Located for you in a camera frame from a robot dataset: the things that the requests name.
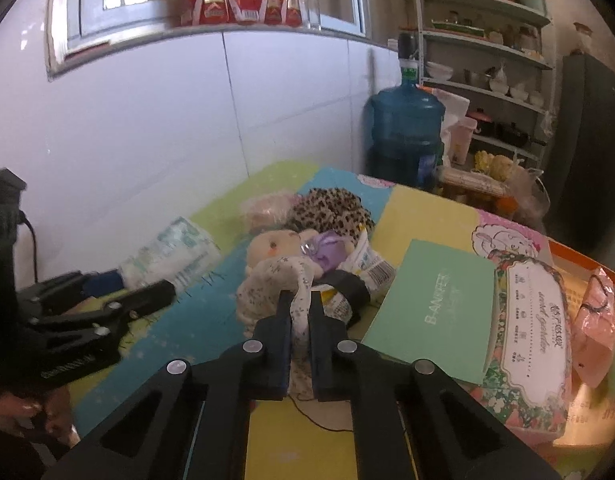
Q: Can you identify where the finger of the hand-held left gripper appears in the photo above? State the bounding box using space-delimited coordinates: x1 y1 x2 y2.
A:
17 270 125 317
30 280 177 350

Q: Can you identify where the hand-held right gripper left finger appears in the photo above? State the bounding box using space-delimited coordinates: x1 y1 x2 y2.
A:
42 290 294 480

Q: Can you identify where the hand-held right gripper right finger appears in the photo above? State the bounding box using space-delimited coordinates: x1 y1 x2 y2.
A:
307 290 563 480

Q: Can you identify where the white floral cloth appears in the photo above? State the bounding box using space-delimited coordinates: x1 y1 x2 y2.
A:
236 255 321 401

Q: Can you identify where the white green tissue pack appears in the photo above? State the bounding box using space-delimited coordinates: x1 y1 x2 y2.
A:
118 216 223 292

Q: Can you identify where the black hair band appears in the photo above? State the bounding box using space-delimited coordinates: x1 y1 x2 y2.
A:
315 270 371 312

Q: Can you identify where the plush doll with purple dress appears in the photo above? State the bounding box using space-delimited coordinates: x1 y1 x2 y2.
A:
244 229 358 281

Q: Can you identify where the white yellow packet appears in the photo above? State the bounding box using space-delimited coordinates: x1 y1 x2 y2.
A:
320 230 397 322

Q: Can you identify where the pink translucent plastic bag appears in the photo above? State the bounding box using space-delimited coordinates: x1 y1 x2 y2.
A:
240 192 298 233

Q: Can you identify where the leopard print cloth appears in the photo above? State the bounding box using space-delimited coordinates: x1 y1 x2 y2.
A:
287 187 375 243

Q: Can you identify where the orange tray box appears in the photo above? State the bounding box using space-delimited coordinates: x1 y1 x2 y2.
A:
547 240 615 461

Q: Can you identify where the pink tissue pack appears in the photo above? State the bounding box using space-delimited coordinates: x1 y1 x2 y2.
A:
572 266 615 390

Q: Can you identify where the person's left hand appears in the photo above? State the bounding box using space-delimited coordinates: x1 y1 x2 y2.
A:
0 389 81 450

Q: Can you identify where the teal cardboard box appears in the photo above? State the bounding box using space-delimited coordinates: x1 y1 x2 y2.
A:
361 239 498 386

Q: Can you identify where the colourful cartoon printed sheet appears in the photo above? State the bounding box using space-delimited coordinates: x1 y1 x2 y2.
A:
67 160 615 480

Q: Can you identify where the floral tissue box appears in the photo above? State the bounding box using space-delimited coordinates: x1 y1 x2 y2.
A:
470 247 574 436

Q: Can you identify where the pale wrapped bundle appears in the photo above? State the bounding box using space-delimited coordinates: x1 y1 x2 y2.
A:
437 167 519 211

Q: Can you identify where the blue water jug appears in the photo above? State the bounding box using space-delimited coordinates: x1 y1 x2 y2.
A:
365 57 447 192

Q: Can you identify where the red flat windowsill item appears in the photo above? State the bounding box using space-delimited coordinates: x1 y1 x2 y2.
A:
64 40 111 59

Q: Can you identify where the pale pink plastic container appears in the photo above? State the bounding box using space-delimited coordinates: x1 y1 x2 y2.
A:
450 117 479 166

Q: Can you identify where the clear bag of vegetables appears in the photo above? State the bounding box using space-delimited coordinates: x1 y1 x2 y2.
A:
475 152 551 231

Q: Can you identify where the red cooking pot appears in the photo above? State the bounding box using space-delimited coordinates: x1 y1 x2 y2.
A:
470 110 493 136

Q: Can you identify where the white flour bag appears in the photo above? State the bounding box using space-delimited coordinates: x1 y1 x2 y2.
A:
427 87 471 166

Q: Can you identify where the black wok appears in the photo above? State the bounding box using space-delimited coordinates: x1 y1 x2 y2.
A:
497 122 544 149

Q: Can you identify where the black white water pump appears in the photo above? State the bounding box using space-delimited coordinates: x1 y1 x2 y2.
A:
397 32 421 86

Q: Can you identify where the dark grey fridge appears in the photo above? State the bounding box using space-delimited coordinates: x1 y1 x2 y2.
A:
542 52 615 256

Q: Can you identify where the green tray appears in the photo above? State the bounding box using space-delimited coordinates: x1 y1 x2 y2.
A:
431 20 486 37

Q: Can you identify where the grey metal shelf rack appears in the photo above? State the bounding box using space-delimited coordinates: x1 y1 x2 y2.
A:
415 0 557 171

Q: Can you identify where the row of glass jars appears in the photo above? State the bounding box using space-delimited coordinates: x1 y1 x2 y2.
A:
447 10 544 57

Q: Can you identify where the glass jar with red lid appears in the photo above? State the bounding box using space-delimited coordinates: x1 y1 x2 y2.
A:
572 22 594 57

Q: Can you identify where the black cable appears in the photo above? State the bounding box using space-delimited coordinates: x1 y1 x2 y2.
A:
17 210 39 282

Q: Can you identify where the sliding window frame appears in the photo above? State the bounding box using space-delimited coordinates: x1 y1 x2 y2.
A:
47 0 374 82

